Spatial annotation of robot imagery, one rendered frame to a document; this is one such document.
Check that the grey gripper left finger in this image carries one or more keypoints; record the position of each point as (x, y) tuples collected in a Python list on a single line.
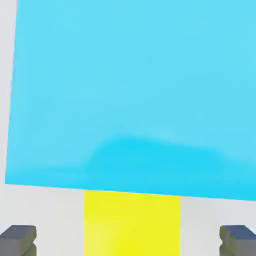
[(17, 241)]

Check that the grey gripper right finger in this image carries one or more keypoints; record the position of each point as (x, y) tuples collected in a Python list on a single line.
[(238, 242)]

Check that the small yellow cube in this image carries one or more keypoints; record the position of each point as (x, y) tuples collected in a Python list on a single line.
[(132, 224)]

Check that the large light blue box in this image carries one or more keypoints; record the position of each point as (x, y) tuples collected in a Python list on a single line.
[(132, 90)]

